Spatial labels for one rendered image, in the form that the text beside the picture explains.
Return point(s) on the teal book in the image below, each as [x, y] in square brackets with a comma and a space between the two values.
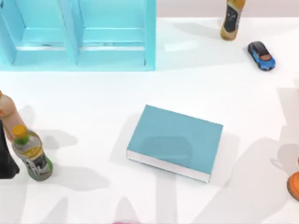
[175, 137]

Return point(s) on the light blue rack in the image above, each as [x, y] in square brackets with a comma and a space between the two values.
[109, 35]

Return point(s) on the tan bottle with dark label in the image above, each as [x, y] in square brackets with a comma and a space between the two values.
[230, 21]

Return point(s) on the green bottle with yellow cap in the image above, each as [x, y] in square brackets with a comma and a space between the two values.
[32, 154]

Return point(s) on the blue toy car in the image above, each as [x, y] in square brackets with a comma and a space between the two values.
[261, 55]

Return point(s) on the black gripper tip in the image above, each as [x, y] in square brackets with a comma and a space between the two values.
[5, 154]

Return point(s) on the orange round object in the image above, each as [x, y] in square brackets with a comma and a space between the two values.
[294, 185]

